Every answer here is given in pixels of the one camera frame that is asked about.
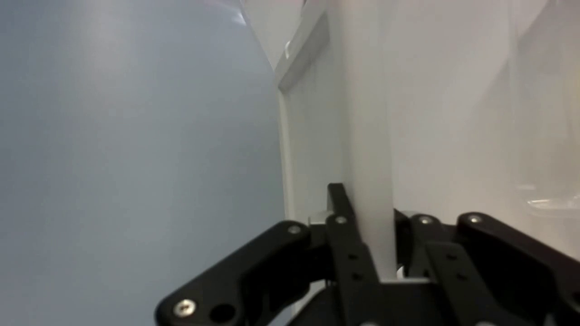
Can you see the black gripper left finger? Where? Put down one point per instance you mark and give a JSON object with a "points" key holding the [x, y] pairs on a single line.
{"points": [[284, 265]]}

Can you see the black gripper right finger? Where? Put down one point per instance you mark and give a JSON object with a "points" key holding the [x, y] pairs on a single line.
{"points": [[483, 265]]}

